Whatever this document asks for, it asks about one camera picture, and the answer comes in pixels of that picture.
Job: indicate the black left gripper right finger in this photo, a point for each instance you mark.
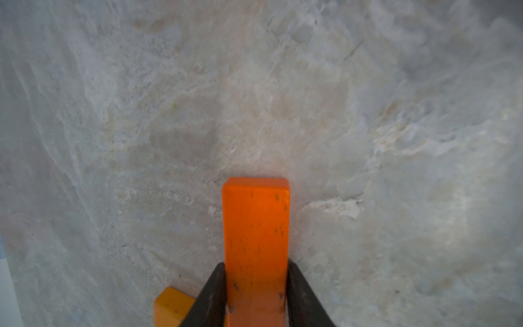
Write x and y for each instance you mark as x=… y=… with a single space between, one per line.
x=304 y=308

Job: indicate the red-orange long block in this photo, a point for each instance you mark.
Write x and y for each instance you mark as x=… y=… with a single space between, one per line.
x=256 y=223

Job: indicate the amber orange long block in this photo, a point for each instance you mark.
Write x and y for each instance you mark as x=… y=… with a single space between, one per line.
x=171 y=307

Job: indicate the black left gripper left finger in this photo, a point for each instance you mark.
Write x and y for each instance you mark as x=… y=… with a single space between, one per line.
x=209 y=309

